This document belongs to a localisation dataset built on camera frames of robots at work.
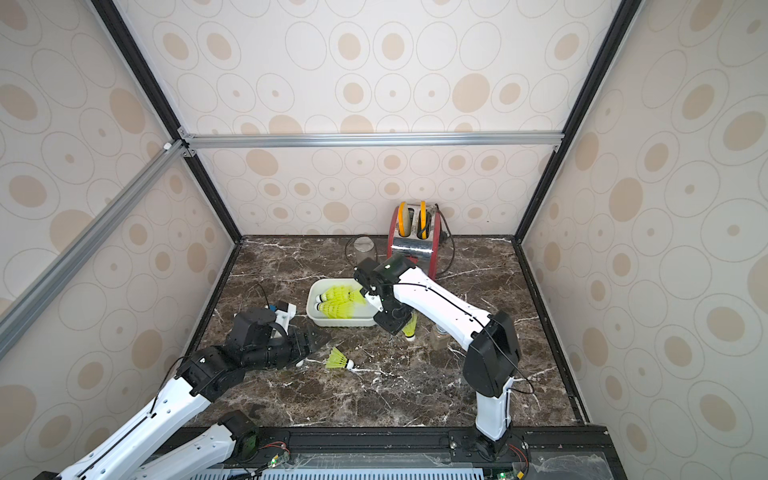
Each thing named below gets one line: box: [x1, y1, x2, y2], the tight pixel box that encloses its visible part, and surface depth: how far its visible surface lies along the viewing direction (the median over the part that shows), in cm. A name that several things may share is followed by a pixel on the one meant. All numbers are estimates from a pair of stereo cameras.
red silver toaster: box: [387, 204, 442, 280], surface depth 98 cm
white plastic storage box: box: [306, 278, 380, 327], surface depth 99 cm
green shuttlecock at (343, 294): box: [316, 285, 367, 304], surface depth 101 cm
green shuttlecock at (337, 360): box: [326, 347, 354, 370], surface depth 87 cm
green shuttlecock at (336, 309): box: [315, 300, 355, 319], surface depth 97 cm
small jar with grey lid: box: [430, 324, 451, 352], surface depth 90 cm
